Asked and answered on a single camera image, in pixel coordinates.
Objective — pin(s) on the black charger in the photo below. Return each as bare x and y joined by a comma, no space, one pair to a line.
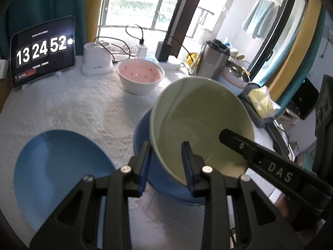
162,52

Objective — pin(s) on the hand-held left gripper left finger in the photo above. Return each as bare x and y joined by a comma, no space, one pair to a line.
145,166

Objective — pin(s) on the yellow packet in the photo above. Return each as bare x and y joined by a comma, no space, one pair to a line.
193,60

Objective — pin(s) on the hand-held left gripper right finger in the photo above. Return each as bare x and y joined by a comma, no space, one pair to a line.
186,166

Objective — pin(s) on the white power strip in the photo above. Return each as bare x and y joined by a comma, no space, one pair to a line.
173,63

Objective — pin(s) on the teal curtain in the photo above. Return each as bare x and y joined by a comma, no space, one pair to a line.
39,0

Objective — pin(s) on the yellow tissue pack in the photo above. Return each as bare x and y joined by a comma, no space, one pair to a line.
262,104

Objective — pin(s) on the tablet showing clock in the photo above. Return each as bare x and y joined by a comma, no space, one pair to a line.
41,57

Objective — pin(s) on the pink steel-lined bowl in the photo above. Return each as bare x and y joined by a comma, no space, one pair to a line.
235,71

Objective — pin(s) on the white charger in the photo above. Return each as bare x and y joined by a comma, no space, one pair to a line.
141,50

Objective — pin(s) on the dark window post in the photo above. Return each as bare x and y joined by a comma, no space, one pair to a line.
182,18

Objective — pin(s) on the dark blue bowl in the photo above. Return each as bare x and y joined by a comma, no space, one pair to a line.
166,187

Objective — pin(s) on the black monitor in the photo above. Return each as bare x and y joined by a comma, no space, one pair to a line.
304,99

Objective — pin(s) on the light blue bowl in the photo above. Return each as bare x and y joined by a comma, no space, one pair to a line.
238,90

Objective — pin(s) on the stainless steel tumbler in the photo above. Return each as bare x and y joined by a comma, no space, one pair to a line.
210,62

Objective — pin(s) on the pale green bowl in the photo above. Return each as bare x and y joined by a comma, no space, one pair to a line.
195,114

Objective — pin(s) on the yellow curtain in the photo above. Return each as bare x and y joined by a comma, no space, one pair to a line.
95,10

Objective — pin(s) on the white desktop holder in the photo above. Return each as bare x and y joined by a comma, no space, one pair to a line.
96,62

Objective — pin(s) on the white textured tablecloth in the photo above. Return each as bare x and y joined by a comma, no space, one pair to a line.
78,109

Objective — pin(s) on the blue plate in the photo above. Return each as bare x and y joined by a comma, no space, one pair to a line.
57,166

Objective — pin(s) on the white bowl pink inside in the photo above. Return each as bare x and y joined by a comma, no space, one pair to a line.
140,86

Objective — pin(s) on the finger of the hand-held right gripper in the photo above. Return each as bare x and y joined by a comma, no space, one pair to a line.
236,143

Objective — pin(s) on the light blue hanging towel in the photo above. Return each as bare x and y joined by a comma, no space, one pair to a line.
258,18

